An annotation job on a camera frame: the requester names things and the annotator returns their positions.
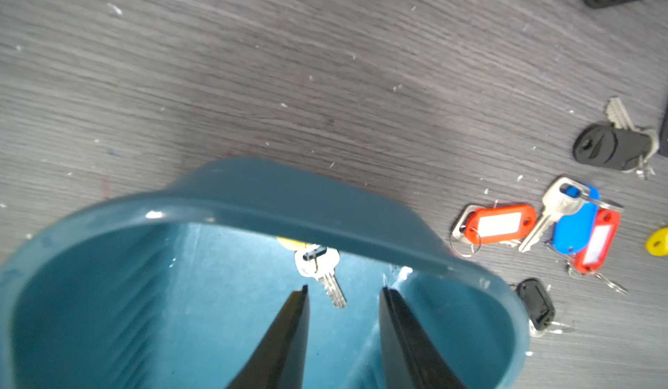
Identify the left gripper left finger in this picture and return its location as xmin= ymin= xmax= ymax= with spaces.
xmin=228 ymin=286 xmax=311 ymax=389

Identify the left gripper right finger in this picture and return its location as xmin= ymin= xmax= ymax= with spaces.
xmin=379 ymin=287 xmax=464 ymax=388

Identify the teal plastic storage box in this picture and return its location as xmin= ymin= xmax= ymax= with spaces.
xmin=1 ymin=158 xmax=530 ymax=388

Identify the red tag key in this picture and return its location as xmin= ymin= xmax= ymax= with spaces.
xmin=449 ymin=204 xmax=538 ymax=258
xmin=567 ymin=209 xmax=630 ymax=295

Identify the blue tag key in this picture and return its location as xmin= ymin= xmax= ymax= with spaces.
xmin=518 ymin=176 xmax=623 ymax=256

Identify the yellow white tag key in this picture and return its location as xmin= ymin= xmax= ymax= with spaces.
xmin=645 ymin=227 xmax=668 ymax=257

